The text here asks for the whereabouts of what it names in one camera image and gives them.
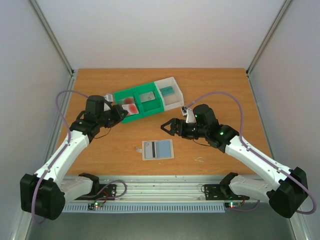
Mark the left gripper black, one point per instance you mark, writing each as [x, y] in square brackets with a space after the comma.
[118, 110]

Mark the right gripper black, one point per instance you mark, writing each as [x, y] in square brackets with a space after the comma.
[178, 127]

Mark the card with red circles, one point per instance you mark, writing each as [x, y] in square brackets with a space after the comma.
[131, 108]

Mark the beige card holder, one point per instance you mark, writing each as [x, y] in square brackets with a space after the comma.
[166, 147]

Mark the white card magnetic stripe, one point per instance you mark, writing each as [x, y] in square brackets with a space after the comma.
[152, 150]

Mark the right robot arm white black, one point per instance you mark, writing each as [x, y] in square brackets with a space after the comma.
[283, 188]

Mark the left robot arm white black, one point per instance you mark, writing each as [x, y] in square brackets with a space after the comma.
[43, 193]

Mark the card with red circle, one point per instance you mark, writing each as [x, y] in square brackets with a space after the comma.
[127, 100]

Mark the grey card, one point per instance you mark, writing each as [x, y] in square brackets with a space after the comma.
[146, 97]

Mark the teal card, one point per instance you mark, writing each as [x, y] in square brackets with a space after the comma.
[166, 91]

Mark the left green bin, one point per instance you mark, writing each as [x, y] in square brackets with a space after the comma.
[125, 93]

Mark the green bin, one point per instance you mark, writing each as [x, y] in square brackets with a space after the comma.
[125, 93]
[152, 107]

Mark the white bin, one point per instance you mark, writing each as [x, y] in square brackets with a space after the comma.
[173, 101]

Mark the middle green bin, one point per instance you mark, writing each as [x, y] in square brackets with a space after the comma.
[152, 107]

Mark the right controller board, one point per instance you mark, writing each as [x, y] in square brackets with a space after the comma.
[232, 205]

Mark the controller board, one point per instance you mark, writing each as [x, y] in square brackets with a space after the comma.
[232, 205]
[93, 206]

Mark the left controller board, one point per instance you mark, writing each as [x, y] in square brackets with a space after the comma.
[93, 206]

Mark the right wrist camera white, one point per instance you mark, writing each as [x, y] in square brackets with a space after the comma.
[187, 112]

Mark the aluminium rail frame front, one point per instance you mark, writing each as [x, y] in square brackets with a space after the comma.
[157, 188]

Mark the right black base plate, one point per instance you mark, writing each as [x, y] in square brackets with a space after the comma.
[214, 192]

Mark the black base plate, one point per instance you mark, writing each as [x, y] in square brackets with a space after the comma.
[108, 193]
[214, 192]

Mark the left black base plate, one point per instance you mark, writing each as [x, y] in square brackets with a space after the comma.
[108, 193]

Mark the grey slotted cable duct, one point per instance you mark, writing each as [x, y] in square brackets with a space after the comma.
[139, 208]

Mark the left aluminium corner post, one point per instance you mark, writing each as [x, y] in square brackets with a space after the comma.
[47, 28]

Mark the aluminium corner post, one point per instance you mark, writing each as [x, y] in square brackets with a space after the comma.
[47, 28]
[284, 8]

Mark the right aluminium corner post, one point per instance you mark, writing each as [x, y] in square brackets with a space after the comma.
[284, 8]

